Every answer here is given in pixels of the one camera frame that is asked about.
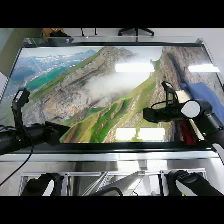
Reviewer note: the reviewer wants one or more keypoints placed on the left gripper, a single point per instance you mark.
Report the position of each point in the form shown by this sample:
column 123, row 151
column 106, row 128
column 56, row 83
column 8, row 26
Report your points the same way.
column 55, row 133

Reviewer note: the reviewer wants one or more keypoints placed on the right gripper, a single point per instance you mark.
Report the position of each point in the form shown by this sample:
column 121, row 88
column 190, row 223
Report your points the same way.
column 156, row 115

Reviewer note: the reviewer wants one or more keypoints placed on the blue shirt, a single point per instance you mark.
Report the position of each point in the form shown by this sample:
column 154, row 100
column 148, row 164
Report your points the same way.
column 206, row 95

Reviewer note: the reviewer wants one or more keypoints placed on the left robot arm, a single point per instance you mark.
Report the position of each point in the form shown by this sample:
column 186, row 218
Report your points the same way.
column 20, row 136

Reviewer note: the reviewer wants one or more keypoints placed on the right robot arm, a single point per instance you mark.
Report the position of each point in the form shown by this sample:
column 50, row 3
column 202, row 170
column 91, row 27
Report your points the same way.
column 206, row 118

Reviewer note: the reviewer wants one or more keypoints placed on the red garment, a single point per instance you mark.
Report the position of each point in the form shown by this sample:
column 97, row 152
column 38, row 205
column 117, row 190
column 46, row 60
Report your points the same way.
column 186, row 132

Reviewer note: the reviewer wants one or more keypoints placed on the black office chair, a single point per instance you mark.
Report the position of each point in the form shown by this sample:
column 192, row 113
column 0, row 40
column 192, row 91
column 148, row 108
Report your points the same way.
column 136, row 30

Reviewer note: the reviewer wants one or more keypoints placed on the silver frame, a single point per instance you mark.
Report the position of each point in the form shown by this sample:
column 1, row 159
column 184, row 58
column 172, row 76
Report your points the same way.
column 100, row 157

